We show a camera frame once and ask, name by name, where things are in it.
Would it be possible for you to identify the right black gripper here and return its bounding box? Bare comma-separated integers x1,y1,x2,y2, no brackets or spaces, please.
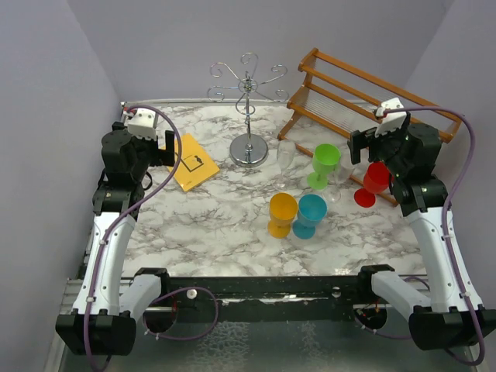
348,121,409,177

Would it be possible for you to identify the clear wine glass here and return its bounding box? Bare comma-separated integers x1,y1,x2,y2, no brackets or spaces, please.
277,139,296,183
322,155,355,203

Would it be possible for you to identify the green plastic wine glass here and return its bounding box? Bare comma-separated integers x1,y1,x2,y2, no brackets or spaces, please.
307,143,341,190

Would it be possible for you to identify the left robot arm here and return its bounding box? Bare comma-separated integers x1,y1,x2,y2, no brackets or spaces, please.
56,122,179,356

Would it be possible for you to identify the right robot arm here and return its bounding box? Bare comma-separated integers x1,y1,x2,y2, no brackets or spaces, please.
348,123,495,350

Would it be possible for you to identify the red plastic wine glass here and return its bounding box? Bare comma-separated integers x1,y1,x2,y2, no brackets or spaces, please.
353,162,391,208

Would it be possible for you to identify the wooden shelf rack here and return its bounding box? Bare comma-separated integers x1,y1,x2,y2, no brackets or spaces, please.
277,48,461,205

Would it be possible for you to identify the chrome wine glass rack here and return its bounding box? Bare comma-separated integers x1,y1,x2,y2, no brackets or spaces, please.
207,52,289,168

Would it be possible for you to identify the blue plastic wine glass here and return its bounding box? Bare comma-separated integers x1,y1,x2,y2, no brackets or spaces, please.
292,194,327,239

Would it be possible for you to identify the yellow plastic wine glass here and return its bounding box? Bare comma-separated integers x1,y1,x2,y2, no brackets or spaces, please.
267,192,298,239

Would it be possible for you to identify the yellow book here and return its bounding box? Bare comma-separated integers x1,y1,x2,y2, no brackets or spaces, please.
174,134,220,192

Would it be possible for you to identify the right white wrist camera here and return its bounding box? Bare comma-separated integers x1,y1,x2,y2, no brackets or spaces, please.
374,98,407,137

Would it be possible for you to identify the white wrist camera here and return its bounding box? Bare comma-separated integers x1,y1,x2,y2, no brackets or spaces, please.
126,108,158,140
374,98,407,137

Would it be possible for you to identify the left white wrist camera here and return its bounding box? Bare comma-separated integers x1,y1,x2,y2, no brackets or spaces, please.
126,108,158,140

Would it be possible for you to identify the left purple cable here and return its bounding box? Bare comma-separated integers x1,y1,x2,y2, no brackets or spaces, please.
83,105,220,371

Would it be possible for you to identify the purple cable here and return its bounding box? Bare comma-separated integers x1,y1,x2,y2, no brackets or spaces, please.
83,105,220,371
362,107,485,367

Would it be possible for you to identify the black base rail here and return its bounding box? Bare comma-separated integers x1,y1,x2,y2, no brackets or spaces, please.
134,268,385,323

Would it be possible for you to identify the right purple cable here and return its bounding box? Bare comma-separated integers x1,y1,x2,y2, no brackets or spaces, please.
362,107,485,367

